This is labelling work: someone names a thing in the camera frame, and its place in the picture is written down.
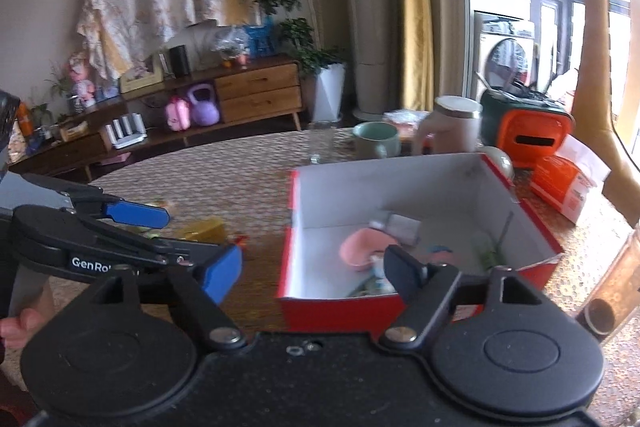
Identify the pink toy case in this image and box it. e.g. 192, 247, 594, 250
166, 96, 192, 131

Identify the white jug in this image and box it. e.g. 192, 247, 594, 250
412, 96, 483, 155

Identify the red cardboard box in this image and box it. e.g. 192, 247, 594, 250
276, 153, 565, 340

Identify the white planter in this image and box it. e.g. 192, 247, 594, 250
312, 63, 347, 122

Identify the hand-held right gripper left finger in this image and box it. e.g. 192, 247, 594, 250
75, 244, 247, 350

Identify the correction tape dispenser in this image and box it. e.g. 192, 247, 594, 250
347, 277, 398, 299

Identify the washing machine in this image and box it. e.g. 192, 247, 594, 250
472, 9, 536, 98

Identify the black thin stick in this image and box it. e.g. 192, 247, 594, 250
495, 212, 514, 254

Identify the orange white tissue packet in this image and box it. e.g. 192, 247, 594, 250
530, 134, 611, 225

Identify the glass cup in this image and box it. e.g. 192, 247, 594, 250
306, 122, 337, 165

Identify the wooden sideboard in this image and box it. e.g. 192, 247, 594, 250
7, 54, 306, 180

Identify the white router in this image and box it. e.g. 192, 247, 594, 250
105, 114, 148, 150

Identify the blue toy stool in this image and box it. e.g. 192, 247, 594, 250
245, 24, 275, 58

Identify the tan giraffe toy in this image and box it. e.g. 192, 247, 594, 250
546, 0, 640, 228

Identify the yellow white small box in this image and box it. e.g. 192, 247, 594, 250
59, 122, 91, 142

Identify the yellow curtain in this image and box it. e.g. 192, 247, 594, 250
397, 0, 435, 112

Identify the clear plastic bag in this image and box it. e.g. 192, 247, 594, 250
215, 27, 251, 68

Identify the picture frame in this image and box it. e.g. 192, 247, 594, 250
119, 57, 165, 94

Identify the clear wrapped food pack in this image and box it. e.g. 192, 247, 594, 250
382, 109, 431, 142

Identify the person's left hand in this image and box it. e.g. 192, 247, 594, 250
0, 294, 53, 350

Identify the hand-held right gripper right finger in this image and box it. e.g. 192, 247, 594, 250
381, 244, 571, 350

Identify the green orange tissue holder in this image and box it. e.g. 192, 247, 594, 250
479, 87, 576, 170

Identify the purple kettlebell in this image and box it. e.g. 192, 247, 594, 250
186, 83, 221, 126

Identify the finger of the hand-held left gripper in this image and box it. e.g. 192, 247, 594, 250
22, 173, 172, 230
75, 216, 223, 269

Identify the black speaker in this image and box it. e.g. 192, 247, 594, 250
169, 45, 191, 78

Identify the white ribbed bowl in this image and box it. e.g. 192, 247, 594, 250
482, 146, 515, 180

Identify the green mug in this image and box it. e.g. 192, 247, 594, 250
352, 122, 401, 160

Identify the pink bowl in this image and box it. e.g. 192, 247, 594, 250
339, 228, 396, 272

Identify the pink doll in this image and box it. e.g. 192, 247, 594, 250
67, 52, 98, 108

